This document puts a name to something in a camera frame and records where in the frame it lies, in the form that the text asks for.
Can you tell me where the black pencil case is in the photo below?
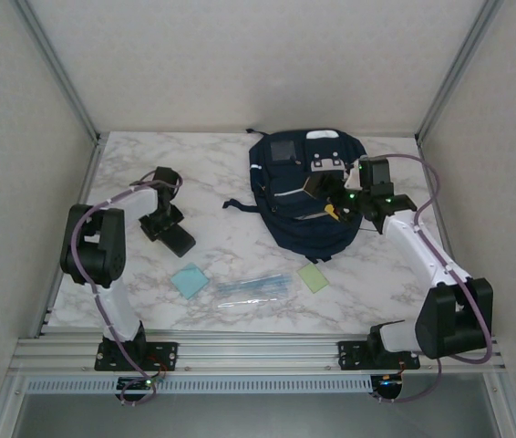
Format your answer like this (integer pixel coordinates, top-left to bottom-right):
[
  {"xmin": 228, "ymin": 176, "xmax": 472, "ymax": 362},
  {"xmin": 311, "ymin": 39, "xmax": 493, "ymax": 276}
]
[{"xmin": 157, "ymin": 223, "xmax": 197, "ymax": 259}]

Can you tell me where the navy blue backpack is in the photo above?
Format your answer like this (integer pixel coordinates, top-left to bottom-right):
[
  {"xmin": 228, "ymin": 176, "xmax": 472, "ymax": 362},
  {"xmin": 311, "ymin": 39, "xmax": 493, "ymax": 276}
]
[{"xmin": 221, "ymin": 127, "xmax": 368, "ymax": 264}]

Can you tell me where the blue sticky note pad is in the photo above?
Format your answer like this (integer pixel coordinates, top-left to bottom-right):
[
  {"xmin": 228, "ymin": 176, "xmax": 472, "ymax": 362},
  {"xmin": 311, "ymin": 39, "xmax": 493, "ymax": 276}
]
[{"xmin": 170, "ymin": 263, "xmax": 210, "ymax": 300}]

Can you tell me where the green sticky note pad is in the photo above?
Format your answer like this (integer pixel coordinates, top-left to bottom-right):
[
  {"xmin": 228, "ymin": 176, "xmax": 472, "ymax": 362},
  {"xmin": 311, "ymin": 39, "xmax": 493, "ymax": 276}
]
[{"xmin": 296, "ymin": 262, "xmax": 331, "ymax": 293}]

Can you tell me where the clear pack of blue pens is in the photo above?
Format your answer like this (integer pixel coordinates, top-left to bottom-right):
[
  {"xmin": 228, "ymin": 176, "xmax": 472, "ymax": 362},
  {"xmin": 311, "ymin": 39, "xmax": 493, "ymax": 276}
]
[{"xmin": 218, "ymin": 272, "xmax": 299, "ymax": 297}]

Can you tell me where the clear plastic sleeve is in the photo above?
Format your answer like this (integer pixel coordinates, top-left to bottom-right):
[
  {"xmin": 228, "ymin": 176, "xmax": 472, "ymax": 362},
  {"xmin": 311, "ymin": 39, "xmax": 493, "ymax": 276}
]
[{"xmin": 219, "ymin": 297, "xmax": 283, "ymax": 308}]

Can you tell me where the aluminium side rail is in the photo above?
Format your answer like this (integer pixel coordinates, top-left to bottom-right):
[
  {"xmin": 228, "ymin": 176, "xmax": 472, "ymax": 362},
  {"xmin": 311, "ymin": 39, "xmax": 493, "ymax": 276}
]
[
  {"xmin": 34, "ymin": 134, "xmax": 108, "ymax": 339},
  {"xmin": 416, "ymin": 135, "xmax": 477, "ymax": 338}
]

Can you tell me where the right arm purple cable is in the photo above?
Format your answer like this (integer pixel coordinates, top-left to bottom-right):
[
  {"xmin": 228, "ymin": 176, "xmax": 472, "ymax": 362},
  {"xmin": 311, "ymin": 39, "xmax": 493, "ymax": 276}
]
[{"xmin": 376, "ymin": 153, "xmax": 496, "ymax": 405}]

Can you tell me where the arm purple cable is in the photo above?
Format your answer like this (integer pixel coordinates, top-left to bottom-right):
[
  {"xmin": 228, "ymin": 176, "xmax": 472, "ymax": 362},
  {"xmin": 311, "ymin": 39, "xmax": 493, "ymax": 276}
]
[
  {"xmin": 376, "ymin": 153, "xmax": 496, "ymax": 405},
  {"xmin": 69, "ymin": 168, "xmax": 184, "ymax": 408}
]

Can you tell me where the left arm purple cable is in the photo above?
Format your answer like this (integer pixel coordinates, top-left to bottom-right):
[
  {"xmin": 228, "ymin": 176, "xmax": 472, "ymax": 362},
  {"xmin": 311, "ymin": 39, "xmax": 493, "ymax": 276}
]
[{"xmin": 69, "ymin": 168, "xmax": 184, "ymax": 408}]

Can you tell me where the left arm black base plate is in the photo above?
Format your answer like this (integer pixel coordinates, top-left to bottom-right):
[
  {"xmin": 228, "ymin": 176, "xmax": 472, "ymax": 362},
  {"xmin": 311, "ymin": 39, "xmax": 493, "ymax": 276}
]
[{"xmin": 94, "ymin": 340, "xmax": 180, "ymax": 371}]

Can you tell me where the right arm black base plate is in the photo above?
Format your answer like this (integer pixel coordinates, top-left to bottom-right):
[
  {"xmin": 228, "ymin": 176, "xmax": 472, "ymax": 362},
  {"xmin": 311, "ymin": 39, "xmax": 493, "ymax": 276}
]
[{"xmin": 337, "ymin": 339, "xmax": 422, "ymax": 371}]

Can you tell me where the aluminium frame post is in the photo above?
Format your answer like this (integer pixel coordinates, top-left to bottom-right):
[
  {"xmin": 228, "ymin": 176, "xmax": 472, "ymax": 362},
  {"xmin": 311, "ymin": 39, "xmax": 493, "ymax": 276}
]
[
  {"xmin": 9, "ymin": 0, "xmax": 102, "ymax": 142},
  {"xmin": 415, "ymin": 0, "xmax": 505, "ymax": 142}
]

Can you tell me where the aluminium mounting rail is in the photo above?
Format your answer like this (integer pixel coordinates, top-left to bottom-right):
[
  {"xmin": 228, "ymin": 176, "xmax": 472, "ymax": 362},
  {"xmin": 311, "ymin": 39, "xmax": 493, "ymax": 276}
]
[{"xmin": 9, "ymin": 336, "xmax": 508, "ymax": 378}]

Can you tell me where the grey slotted cable duct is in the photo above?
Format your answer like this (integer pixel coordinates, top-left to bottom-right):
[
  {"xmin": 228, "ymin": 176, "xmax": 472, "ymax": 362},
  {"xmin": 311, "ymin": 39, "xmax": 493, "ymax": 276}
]
[{"xmin": 25, "ymin": 376, "xmax": 373, "ymax": 394}]

